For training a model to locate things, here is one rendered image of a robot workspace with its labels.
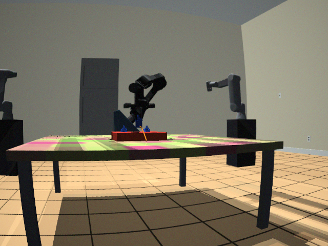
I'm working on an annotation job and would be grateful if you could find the blue micro servo with orange cable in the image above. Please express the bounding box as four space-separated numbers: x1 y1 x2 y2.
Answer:
135 115 147 141

